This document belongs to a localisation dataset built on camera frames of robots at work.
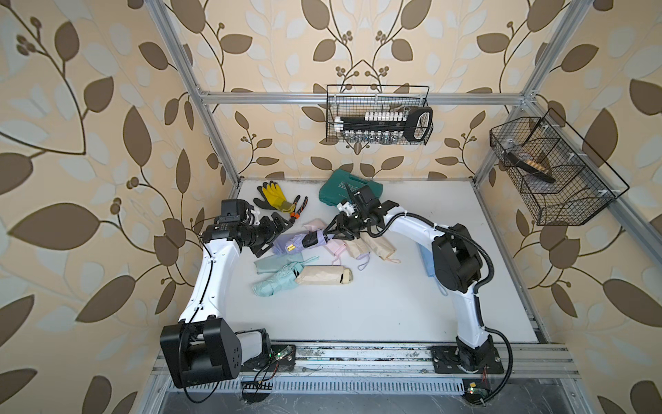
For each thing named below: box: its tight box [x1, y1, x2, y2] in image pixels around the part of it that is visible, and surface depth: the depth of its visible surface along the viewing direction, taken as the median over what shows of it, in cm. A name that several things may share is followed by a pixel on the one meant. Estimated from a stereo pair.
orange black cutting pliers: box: [289, 194, 309, 225], surface depth 110 cm
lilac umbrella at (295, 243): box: [285, 228, 328, 253], surface depth 88 cm
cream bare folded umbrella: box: [294, 265, 354, 286], surface depth 88 cm
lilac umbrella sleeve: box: [272, 232, 307, 256], surface depth 88 cm
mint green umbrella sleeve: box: [253, 254, 320, 275], surface depth 96 cm
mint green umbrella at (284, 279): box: [252, 255, 320, 297], surface depth 88 cm
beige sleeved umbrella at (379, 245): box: [359, 232, 397, 261], surface depth 96 cm
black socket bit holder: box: [334, 106, 433, 144], surface depth 86 cm
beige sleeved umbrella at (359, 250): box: [343, 238, 372, 271], surface depth 96 cm
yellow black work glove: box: [253, 180, 297, 214], surface depth 114 cm
